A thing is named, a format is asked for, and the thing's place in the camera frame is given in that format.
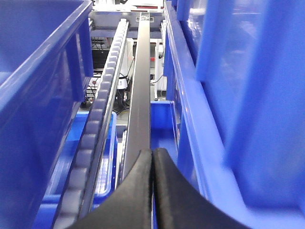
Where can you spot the blue bin left near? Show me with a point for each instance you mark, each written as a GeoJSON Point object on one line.
{"type": "Point", "coordinates": [45, 67]}

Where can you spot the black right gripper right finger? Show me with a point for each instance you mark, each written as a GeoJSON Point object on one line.
{"type": "Point", "coordinates": [179, 205]}

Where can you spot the blue lower bin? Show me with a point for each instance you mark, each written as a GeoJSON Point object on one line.
{"type": "Point", "coordinates": [162, 135]}

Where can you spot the blue bin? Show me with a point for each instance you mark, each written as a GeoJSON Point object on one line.
{"type": "Point", "coordinates": [45, 67]}
{"type": "Point", "coordinates": [162, 135]}
{"type": "Point", "coordinates": [239, 69]}

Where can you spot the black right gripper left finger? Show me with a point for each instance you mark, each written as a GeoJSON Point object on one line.
{"type": "Point", "coordinates": [130, 205]}

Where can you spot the white roller conveyor track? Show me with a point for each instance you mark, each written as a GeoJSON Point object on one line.
{"type": "Point", "coordinates": [76, 200]}

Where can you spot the dark steel divider rail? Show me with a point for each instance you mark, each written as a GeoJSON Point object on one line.
{"type": "Point", "coordinates": [139, 124]}

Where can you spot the blue bin right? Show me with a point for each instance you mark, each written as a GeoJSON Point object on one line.
{"type": "Point", "coordinates": [239, 69]}

